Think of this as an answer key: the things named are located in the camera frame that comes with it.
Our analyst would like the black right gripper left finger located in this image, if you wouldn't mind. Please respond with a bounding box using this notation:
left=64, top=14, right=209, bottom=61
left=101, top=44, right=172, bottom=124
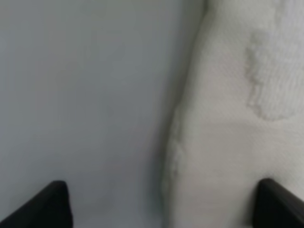
left=0, top=180, right=73, bottom=228

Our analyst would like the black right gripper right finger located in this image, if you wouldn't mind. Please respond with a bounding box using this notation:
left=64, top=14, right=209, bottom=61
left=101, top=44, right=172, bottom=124
left=252, top=179, right=304, bottom=228

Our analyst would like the cream white towel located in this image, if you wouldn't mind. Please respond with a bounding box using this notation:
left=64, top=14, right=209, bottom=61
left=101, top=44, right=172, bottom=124
left=163, top=0, right=304, bottom=228

